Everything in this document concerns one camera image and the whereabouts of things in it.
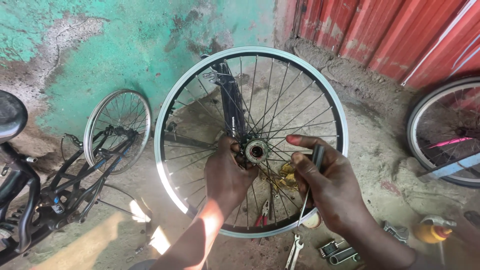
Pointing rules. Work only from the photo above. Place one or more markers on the silver adjustable wrench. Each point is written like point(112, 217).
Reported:
point(396, 231)

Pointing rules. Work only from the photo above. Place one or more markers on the small metal bolt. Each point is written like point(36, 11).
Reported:
point(139, 249)

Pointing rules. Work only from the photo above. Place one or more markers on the bicycle wheel with black tyre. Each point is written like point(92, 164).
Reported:
point(412, 123)

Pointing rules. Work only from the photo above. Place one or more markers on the black bicycle saddle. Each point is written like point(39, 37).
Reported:
point(10, 114)

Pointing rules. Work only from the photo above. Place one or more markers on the person's left fingers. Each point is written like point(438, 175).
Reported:
point(231, 148)

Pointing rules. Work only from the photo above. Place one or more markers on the black bicycle pedal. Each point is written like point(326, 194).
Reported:
point(329, 249)

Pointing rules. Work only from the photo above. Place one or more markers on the pink bicycle frame tube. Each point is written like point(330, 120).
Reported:
point(450, 142)

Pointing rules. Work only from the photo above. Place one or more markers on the silver open ended wrench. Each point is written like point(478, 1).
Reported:
point(294, 251)

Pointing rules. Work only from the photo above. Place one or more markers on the small white cup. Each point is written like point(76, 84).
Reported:
point(313, 222)

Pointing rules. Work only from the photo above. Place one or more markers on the crumpled yellow wrapper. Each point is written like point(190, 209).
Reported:
point(287, 180)

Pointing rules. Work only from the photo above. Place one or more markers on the silver spoked bicycle wheel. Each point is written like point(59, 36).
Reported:
point(251, 50)

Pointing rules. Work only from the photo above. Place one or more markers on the small bare bicycle wheel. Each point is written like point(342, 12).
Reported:
point(93, 123)

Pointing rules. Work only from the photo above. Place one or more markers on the red corrugated metal sheet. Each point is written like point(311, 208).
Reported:
point(382, 33)

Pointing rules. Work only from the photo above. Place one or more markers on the blue metal bar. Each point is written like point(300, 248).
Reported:
point(457, 165)

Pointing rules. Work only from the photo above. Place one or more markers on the yellow oil bottle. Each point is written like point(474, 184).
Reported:
point(431, 231)

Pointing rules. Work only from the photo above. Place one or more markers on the grey metal tube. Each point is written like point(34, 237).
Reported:
point(343, 256)

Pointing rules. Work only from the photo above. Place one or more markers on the black bicycle fork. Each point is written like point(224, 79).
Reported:
point(229, 105)

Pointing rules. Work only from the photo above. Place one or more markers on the black bicycle frame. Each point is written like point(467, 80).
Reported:
point(71, 195)

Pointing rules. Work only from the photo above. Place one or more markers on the person's left hand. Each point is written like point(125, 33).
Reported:
point(225, 176)

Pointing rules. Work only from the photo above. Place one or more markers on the person's right hand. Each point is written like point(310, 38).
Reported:
point(330, 187)

